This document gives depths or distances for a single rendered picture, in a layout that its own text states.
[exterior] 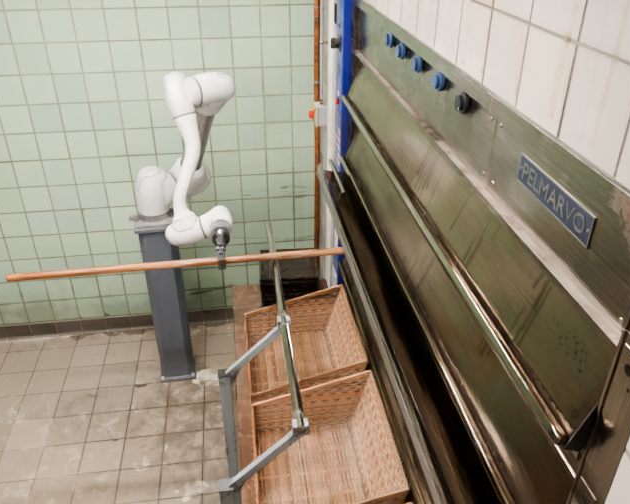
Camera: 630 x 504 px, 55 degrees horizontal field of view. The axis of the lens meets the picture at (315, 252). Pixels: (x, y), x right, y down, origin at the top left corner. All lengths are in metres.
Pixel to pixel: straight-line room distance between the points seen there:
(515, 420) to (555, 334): 0.26
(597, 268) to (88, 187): 3.07
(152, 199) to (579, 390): 2.39
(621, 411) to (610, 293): 0.16
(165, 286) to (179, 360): 0.51
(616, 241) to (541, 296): 0.24
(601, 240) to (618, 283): 0.07
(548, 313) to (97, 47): 2.76
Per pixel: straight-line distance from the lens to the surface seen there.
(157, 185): 3.03
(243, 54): 3.35
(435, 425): 1.42
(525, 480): 1.23
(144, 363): 3.83
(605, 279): 0.94
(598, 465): 1.02
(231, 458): 2.51
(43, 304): 4.13
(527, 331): 1.12
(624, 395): 0.92
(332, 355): 2.83
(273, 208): 3.66
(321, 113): 3.10
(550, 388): 1.06
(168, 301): 3.33
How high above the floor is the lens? 2.42
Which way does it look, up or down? 31 degrees down
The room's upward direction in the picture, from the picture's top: straight up
